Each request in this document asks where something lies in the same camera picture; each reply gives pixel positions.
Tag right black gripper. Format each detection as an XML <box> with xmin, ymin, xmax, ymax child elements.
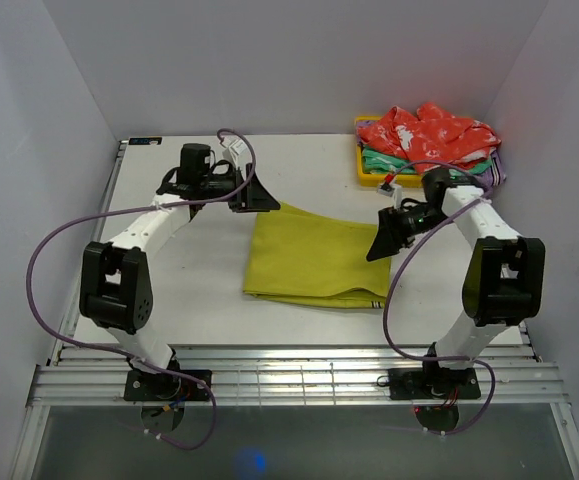
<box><xmin>366</xmin><ymin>204</ymin><xmax>455</xmax><ymax>261</ymax></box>

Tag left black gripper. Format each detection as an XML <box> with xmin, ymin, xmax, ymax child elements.
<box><xmin>201</xmin><ymin>164</ymin><xmax>281</xmax><ymax>214</ymax></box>

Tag yellow-green trousers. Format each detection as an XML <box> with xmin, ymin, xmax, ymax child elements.
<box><xmin>243</xmin><ymin>203</ymin><xmax>391</xmax><ymax>309</ymax></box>

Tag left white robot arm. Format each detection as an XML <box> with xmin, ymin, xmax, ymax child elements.
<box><xmin>79</xmin><ymin>138</ymin><xmax>280</xmax><ymax>400</ymax></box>

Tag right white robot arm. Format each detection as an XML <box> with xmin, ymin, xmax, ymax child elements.
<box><xmin>366</xmin><ymin>167</ymin><xmax>546</xmax><ymax>397</ymax></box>

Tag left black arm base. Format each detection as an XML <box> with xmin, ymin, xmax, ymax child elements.
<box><xmin>122</xmin><ymin>369</ymin><xmax>209</xmax><ymax>403</ymax></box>

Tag yellow plastic tray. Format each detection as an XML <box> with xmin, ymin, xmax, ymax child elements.
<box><xmin>352</xmin><ymin>115</ymin><xmax>478</xmax><ymax>190</ymax></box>

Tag green folded garment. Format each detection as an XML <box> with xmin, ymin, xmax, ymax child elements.
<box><xmin>360</xmin><ymin>148</ymin><xmax>492</xmax><ymax>175</ymax></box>

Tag red white patterned garment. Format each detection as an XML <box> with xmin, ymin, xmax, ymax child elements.
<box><xmin>357</xmin><ymin>102</ymin><xmax>501</xmax><ymax>174</ymax></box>

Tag purple striped garment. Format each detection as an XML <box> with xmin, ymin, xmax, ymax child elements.
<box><xmin>354</xmin><ymin>116</ymin><xmax>506</xmax><ymax>188</ymax></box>

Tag blue label sticker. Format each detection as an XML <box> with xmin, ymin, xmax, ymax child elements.
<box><xmin>128</xmin><ymin>137</ymin><xmax>162</xmax><ymax>146</ymax></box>

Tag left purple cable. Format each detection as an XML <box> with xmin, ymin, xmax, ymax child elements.
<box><xmin>25</xmin><ymin>127</ymin><xmax>258</xmax><ymax>450</ymax></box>

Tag purple cable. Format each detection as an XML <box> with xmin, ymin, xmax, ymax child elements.
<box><xmin>25</xmin><ymin>127</ymin><xmax>258</xmax><ymax>450</ymax></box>
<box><xmin>382</xmin><ymin>159</ymin><xmax>498</xmax><ymax>437</ymax></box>

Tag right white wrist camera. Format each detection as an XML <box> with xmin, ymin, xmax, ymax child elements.
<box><xmin>376</xmin><ymin>173</ymin><xmax>403</xmax><ymax>208</ymax></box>

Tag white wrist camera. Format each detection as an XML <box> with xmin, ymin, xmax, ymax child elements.
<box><xmin>220</xmin><ymin>137</ymin><xmax>249</xmax><ymax>168</ymax></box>
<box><xmin>376</xmin><ymin>173</ymin><xmax>403</xmax><ymax>208</ymax></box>

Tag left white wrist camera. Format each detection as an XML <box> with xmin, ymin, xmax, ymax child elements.
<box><xmin>220</xmin><ymin>137</ymin><xmax>249</xmax><ymax>168</ymax></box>

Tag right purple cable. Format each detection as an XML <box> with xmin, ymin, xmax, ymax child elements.
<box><xmin>382</xmin><ymin>159</ymin><xmax>498</xmax><ymax>437</ymax></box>

